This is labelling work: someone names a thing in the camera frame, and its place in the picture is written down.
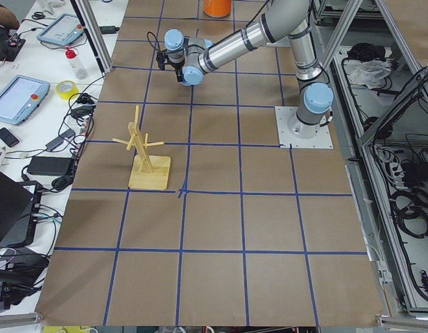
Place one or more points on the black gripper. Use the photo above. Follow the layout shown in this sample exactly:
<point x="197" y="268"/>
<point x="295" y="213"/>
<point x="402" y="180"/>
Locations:
<point x="175" y="62"/>

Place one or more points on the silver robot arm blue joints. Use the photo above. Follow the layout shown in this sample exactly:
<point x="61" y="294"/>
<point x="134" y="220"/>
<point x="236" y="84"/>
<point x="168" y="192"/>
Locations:
<point x="287" y="18"/>

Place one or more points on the orange can with grey lid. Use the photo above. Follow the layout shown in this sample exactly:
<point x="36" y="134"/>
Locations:
<point x="217" y="8"/>

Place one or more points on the black power adapter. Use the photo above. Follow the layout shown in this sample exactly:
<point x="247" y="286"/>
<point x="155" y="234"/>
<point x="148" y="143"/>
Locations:
<point x="108" y="30"/>

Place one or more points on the wooden mug tree stand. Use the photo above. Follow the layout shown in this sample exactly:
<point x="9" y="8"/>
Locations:
<point x="148" y="171"/>

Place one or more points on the red capped squeeze bottle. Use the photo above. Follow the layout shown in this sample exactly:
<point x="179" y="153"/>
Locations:
<point x="75" y="63"/>

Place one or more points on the yellow tape roll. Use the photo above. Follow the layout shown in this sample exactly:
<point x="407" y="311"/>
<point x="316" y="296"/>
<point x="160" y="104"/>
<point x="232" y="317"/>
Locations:
<point x="67" y="89"/>

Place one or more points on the teach pendant far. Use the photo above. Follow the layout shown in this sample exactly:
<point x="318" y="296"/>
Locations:
<point x="62" y="31"/>

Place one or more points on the teach pendant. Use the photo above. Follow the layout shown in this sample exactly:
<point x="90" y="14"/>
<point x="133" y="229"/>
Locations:
<point x="62" y="31"/>
<point x="20" y="97"/>

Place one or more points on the black scissors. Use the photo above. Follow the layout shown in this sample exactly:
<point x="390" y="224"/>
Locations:
<point x="38" y="15"/>

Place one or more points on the black power brick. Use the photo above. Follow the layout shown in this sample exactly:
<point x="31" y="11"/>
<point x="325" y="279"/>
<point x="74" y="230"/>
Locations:
<point x="49" y="166"/>

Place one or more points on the teach pendant near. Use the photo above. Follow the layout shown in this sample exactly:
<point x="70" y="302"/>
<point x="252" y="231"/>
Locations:
<point x="20" y="97"/>

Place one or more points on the black smartphone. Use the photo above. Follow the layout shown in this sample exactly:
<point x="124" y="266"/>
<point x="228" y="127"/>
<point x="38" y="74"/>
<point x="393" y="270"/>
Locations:
<point x="8" y="138"/>

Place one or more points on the white crumpled cloth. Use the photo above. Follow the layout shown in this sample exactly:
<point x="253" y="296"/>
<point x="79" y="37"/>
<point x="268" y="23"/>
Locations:
<point x="372" y="74"/>

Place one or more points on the black laptop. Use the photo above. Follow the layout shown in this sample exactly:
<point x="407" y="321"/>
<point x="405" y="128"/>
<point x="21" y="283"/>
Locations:
<point x="19" y="202"/>

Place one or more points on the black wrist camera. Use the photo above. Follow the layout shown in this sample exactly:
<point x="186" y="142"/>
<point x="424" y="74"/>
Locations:
<point x="161" y="60"/>

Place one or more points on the aluminium frame post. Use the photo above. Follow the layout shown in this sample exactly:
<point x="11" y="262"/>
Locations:
<point x="87" y="19"/>

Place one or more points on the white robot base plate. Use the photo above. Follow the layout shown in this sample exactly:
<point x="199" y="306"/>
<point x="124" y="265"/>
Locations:
<point x="294" y="134"/>

